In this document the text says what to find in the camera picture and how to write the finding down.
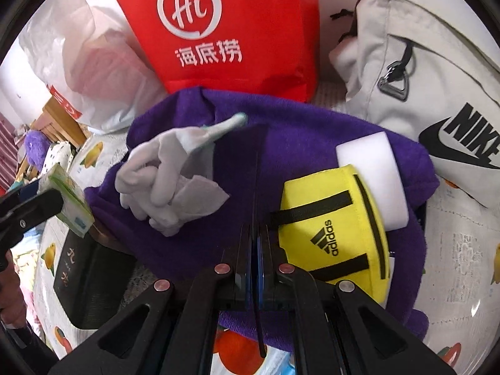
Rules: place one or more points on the person's left forearm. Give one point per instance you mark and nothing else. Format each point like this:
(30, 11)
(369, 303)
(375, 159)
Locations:
(27, 343)

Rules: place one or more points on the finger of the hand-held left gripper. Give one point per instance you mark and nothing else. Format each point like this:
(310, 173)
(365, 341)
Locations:
(25, 188)
(31, 211)

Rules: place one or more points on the pale green tissue packet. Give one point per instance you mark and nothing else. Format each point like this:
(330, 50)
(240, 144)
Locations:
(66, 199)

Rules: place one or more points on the purple towel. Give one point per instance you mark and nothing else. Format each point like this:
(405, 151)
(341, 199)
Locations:
(297, 144)

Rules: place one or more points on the purple fluffy cloth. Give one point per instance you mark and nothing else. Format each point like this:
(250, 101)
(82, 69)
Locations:
(36, 146)

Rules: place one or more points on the wooden furniture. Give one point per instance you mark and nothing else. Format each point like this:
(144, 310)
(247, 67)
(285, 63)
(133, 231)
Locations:
(58, 125)

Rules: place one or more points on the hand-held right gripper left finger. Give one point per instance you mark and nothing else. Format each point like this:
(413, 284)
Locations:
(242, 265)

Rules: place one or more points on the dark green box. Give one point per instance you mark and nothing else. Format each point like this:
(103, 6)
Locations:
(78, 281)

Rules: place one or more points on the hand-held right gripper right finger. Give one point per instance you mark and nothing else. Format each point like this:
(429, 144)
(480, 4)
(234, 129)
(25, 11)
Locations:
(269, 265)

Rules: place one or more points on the grey white glove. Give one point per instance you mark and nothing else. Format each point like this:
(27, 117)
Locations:
(197, 199)
(156, 156)

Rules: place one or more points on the red paper bag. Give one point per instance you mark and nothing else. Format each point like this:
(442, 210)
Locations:
(254, 15)

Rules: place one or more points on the person's left hand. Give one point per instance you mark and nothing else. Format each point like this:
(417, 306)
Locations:
(11, 297)

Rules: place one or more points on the yellow and black sports pouch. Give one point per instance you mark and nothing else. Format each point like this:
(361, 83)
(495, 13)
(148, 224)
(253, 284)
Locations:
(308, 199)

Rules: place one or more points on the white sports bag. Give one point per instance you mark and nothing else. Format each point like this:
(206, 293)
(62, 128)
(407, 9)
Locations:
(429, 86)

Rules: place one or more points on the white sponge block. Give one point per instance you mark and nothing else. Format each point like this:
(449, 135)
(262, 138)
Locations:
(375, 164)

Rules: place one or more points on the white plastic bag orange label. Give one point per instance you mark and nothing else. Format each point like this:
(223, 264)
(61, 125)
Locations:
(97, 66)

